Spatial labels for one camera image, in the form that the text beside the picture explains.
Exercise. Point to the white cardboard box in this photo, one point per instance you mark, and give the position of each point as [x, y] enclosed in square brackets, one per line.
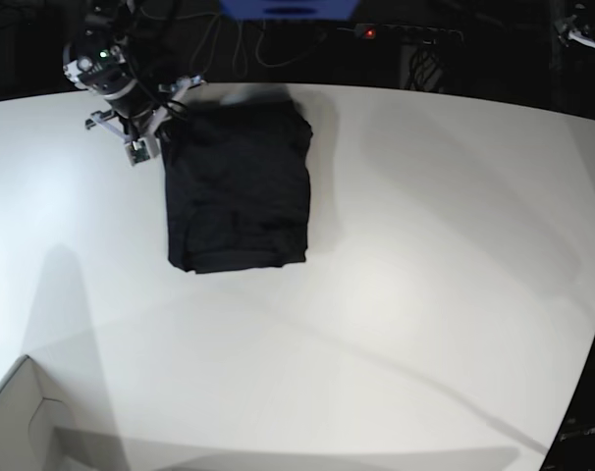
[31, 424]

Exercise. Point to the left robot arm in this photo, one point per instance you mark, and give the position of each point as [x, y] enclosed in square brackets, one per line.
[577, 24]

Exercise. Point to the black t-shirt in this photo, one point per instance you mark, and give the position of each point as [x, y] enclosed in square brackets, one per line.
[237, 189]

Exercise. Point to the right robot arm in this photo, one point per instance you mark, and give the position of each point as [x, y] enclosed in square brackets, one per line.
[119, 55]

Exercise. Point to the black power strip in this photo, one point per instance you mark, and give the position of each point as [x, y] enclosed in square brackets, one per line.
[409, 34]

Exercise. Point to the blue plastic bin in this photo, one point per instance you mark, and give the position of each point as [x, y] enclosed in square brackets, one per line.
[336, 10]

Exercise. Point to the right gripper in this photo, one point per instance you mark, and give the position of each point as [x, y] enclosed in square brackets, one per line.
[135, 118]

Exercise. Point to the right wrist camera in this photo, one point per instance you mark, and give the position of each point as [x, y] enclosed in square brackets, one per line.
[142, 150]

